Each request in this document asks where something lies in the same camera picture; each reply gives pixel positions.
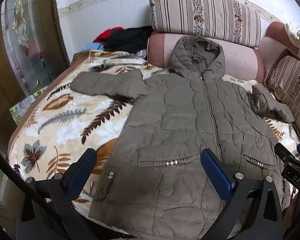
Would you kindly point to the olive quilted hooded jacket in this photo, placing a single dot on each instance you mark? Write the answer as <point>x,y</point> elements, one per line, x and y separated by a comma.
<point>177,117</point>

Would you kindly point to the clear plastic bottle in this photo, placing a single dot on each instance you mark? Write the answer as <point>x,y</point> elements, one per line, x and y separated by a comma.
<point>142,54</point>

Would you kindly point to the red garment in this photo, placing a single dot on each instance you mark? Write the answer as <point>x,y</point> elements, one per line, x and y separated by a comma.
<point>106,35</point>

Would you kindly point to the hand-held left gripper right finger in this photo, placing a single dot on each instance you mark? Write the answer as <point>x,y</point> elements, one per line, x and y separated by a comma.
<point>215,175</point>

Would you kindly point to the light blue garment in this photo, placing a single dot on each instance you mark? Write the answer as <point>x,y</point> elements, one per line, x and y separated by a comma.
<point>93,47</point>

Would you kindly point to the pink bolster cushion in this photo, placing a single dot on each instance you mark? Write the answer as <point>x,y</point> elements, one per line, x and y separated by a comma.
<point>275,33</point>
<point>240,60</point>

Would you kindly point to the wooden door with glass pane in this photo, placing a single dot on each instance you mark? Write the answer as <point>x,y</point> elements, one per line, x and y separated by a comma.
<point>27,35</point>

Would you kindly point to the striped sofa side cushion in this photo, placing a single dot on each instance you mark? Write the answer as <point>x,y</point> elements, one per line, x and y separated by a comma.
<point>295,85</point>

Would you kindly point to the striped floral sofa cushion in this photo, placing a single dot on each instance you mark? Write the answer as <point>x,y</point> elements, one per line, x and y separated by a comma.
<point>205,12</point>

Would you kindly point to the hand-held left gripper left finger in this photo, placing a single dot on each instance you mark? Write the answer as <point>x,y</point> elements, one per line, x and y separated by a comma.
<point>82,171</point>

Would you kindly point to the leaf print fleece blanket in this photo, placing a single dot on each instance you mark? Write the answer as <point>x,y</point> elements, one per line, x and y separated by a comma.
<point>65,130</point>

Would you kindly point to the white cloth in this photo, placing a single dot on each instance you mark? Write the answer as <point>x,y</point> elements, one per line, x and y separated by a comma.
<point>298,35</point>

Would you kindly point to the black garment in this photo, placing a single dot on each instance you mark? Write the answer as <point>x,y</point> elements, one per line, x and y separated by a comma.
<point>130,40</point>

